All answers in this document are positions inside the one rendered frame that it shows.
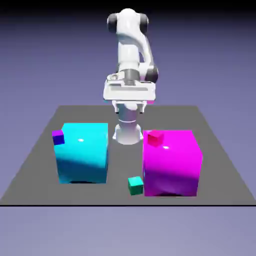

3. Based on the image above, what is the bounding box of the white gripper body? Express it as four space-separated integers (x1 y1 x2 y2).
102 79 157 105

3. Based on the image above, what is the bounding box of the small red cube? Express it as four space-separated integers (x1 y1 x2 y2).
147 129 165 148

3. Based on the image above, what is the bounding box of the small purple cube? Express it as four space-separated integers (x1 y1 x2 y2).
51 129 66 146

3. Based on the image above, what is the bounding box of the small green cube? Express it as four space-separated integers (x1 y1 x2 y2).
127 175 144 196

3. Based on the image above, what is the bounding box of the large cyan box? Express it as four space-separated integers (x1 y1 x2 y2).
53 122 109 185

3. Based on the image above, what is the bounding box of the large magenta box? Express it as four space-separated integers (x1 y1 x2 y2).
142 129 204 198

